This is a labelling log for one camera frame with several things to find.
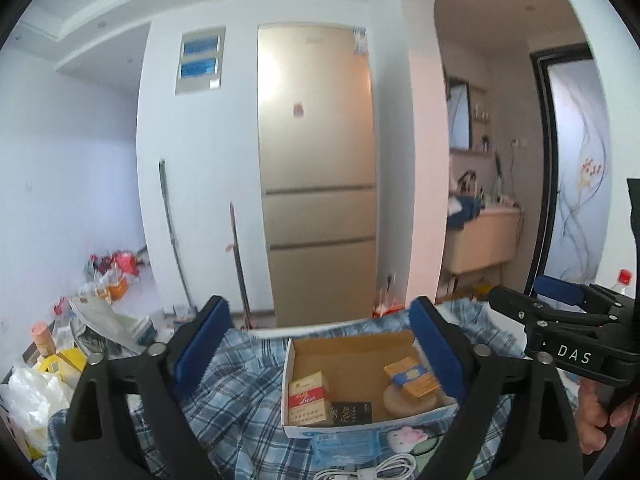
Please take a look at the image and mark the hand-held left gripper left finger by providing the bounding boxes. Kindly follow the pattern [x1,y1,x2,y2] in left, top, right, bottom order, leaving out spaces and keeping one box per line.
[56,295,232,480]

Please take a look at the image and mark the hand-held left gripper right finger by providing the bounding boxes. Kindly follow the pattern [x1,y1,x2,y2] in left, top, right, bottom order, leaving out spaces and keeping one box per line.
[409,296,586,480]

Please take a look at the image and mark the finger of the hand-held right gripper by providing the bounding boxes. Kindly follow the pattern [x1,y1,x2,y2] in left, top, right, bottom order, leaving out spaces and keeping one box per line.
[532,275,631,313]
[489,285,608,331]

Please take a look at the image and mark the yellow cigarette pack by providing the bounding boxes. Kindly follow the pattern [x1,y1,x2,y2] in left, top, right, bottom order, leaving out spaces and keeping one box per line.
[384,357,442,400]

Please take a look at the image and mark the round wooden coaster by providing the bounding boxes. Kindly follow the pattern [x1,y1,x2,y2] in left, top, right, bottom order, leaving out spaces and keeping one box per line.
[382,385,446,417]

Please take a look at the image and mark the cardboard box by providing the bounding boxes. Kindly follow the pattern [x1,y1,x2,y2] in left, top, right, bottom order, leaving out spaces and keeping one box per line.
[281,329,459,439]

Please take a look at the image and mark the pink white plush toy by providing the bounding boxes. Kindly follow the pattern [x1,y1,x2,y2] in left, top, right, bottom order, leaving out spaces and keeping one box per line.
[387,425,433,453]

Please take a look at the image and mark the black pack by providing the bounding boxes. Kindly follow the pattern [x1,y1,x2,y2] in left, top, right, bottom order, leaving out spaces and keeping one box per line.
[330,401,373,426]

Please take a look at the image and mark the red white cigarette pack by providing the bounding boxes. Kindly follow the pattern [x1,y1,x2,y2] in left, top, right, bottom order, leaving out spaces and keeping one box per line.
[287,372,333,427]

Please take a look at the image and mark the white cable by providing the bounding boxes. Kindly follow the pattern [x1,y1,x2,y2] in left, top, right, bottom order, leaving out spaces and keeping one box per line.
[314,452,418,480]

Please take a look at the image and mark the blue face mask pack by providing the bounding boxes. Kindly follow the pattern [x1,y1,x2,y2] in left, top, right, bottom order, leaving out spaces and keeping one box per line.
[310,430,383,466]

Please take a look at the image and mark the person's right hand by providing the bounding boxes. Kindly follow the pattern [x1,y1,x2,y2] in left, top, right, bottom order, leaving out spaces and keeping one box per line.
[576,377,640,456]

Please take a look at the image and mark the red iced tea bottle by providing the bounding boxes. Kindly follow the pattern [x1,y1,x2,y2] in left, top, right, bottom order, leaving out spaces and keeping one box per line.
[612,269,635,296]

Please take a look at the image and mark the blue plaid cloth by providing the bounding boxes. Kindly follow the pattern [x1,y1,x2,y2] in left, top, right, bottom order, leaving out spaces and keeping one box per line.
[47,297,588,480]

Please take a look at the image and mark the beige vanity cabinet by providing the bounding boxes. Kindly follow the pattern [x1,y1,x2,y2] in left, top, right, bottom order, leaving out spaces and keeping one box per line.
[446,208,523,275]

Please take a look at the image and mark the crumpled newspaper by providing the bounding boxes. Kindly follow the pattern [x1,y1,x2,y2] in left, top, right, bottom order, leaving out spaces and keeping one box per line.
[70,295,156,356]

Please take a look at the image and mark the dark blue garment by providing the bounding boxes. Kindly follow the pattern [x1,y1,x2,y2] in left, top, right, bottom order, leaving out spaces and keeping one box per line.
[446,195,483,231]

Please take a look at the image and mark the red plastic bags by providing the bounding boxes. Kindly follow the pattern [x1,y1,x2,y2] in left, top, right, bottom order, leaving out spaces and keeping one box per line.
[90,250,148,281]

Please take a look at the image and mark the yellow packet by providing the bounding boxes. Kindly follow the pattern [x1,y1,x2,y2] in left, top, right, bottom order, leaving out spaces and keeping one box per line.
[32,349,90,386]

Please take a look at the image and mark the pink-capped bottle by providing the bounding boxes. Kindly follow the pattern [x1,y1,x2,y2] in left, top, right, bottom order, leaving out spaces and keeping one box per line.
[31,322,57,358]

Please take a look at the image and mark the white plastic bag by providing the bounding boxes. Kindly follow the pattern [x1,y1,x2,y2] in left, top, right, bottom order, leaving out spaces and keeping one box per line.
[0,362,76,461]

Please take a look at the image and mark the bathroom mirror cabinet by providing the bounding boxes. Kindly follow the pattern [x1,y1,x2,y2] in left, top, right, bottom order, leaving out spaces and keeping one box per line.
[448,77,488,153]

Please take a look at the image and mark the gold refrigerator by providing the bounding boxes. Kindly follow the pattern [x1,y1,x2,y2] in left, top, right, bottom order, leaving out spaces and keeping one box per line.
[256,23,378,328]

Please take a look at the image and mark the grey electrical panel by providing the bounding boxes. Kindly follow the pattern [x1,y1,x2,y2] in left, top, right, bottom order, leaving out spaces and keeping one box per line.
[175,26,226,95]

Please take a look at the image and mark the black door frame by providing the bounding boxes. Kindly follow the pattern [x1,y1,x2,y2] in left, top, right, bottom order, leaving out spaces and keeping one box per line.
[522,42,596,301]

